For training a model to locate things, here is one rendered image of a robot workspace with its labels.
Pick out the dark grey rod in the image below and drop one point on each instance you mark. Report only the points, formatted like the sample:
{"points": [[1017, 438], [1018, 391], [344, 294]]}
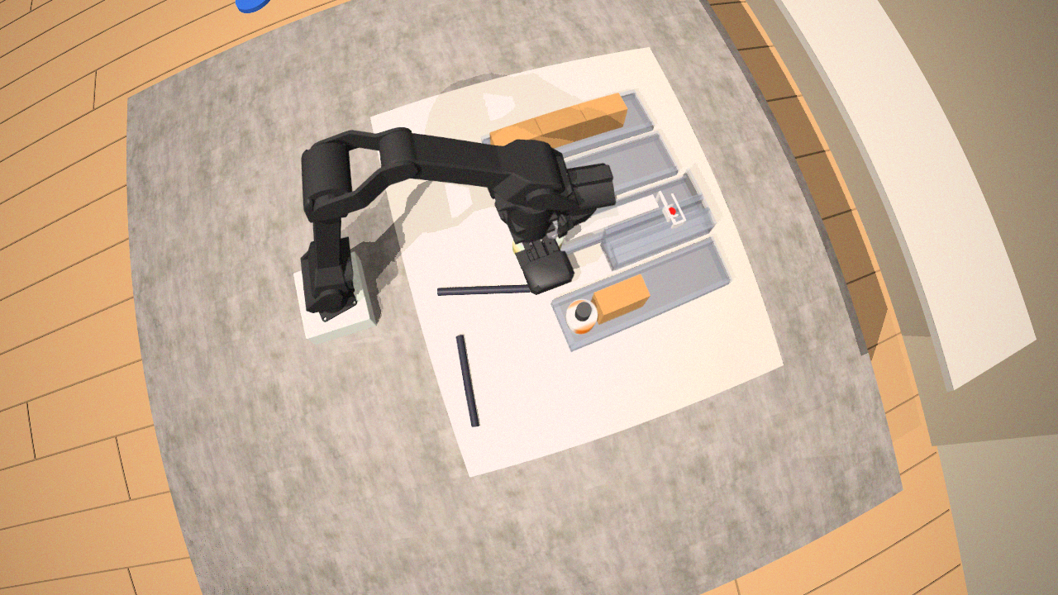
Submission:
{"points": [[469, 393], [483, 290]]}

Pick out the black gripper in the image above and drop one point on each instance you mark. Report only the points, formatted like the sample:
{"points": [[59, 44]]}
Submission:
{"points": [[543, 264]]}

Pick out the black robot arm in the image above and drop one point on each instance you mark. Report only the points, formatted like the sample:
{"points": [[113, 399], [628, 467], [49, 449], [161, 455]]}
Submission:
{"points": [[528, 177]]}

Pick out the white bar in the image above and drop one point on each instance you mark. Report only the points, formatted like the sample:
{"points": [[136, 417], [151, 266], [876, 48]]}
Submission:
{"points": [[598, 222]]}

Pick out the orange block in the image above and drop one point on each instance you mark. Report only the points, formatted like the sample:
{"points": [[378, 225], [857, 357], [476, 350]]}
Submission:
{"points": [[620, 299], [562, 126], [603, 114], [524, 130]]}

